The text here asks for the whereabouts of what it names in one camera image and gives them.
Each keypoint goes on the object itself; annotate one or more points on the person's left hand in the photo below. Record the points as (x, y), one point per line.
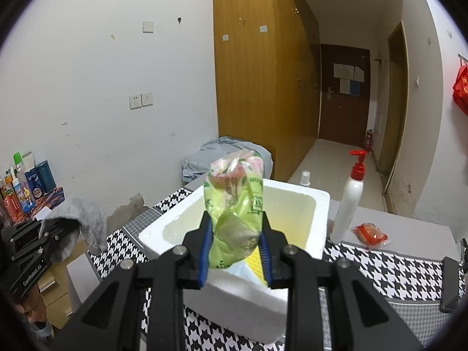
(34, 310)

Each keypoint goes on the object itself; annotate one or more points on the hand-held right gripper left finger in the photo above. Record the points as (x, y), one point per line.
(205, 256)

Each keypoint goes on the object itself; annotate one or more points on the white wall switch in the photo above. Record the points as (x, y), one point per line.
(148, 26)

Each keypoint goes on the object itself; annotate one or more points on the grey-blue clothes pile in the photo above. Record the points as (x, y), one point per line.
(219, 150)

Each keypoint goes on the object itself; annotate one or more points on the yellow foam net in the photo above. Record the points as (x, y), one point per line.
(254, 267)

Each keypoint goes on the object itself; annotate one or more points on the white pump bottle red cap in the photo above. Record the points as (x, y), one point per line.
(349, 204)

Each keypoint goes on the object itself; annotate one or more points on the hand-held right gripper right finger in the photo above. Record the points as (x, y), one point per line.
(264, 259)

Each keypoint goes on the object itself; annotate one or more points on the row of toiletry bottles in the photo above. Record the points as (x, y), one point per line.
(22, 193)

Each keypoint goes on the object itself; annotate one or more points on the blue spray bottle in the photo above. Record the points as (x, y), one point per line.
(305, 178)

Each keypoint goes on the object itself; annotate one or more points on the patterned dark cloth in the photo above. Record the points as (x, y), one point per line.
(53, 197)

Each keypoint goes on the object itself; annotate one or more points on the wooden wardrobe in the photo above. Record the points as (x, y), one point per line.
(256, 80)

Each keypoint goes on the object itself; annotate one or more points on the green snack bag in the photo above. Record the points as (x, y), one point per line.
(234, 208)

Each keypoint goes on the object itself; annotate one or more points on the white foam box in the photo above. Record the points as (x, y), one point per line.
(234, 307)

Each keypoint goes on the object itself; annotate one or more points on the houndstooth table runner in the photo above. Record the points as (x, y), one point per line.
(384, 270)

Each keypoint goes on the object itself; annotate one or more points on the wall hook rack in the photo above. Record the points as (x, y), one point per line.
(463, 57)

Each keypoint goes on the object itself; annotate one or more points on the white wall socket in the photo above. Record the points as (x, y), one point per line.
(135, 101)
(147, 99)

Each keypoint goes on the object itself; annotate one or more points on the dark brown door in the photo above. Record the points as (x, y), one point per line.
(340, 117)

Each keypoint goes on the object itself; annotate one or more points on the red fire extinguisher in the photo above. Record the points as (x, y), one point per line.
(369, 142)

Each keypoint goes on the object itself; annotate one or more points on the red snack packet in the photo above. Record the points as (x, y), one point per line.
(371, 234)

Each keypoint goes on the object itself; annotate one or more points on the red printed plastic bag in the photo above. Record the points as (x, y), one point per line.
(461, 87)

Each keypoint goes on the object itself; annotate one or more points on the black smartphone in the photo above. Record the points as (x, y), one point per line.
(449, 285)

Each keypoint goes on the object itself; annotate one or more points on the papers on door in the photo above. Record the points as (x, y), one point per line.
(347, 76)

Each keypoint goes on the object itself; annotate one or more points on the light wooden side door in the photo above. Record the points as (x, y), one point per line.
(396, 98)

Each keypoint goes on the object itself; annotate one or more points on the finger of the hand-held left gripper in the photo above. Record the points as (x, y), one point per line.
(33, 230)
(44, 246)

